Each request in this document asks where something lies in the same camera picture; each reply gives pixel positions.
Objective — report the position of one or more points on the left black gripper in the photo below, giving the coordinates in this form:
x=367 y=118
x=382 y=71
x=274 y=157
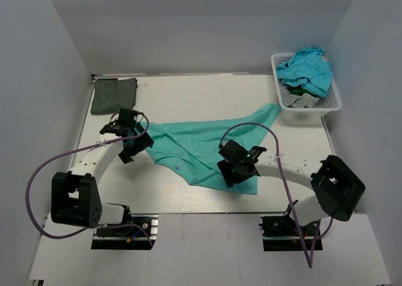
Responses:
x=144 y=142

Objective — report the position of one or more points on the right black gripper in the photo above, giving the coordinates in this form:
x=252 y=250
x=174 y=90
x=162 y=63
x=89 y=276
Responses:
x=225 y=168

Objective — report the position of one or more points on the teal t shirt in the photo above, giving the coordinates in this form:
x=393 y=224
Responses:
x=190 y=149

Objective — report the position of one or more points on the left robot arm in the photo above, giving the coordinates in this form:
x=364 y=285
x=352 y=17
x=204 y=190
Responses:
x=75 y=196

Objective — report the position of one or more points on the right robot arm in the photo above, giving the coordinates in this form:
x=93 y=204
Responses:
x=336 y=188

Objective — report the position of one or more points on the folded dark green t shirt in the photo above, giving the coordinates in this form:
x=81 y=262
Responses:
x=110 y=95

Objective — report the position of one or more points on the grey cloth in basket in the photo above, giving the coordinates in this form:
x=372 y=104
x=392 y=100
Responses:
x=306 y=100

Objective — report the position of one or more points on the green cloth in basket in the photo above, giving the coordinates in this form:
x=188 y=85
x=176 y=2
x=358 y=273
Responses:
x=298 y=91

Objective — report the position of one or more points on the white plastic basket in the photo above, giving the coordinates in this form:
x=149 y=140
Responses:
x=330 y=103

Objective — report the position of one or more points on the light blue t shirt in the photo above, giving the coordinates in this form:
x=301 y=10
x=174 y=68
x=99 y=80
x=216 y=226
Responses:
x=308 y=70

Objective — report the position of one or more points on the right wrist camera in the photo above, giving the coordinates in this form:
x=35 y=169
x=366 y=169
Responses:
x=236 y=155

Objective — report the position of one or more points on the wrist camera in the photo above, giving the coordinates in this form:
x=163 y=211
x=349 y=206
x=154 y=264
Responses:
x=236 y=155
x=125 y=125

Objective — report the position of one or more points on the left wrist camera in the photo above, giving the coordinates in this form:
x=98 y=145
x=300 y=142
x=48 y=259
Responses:
x=125 y=125

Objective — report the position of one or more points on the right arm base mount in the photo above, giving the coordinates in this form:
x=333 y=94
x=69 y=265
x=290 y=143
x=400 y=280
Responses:
x=280 y=234

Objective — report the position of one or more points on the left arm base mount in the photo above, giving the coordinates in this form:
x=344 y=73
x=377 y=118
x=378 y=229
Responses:
x=139 y=235

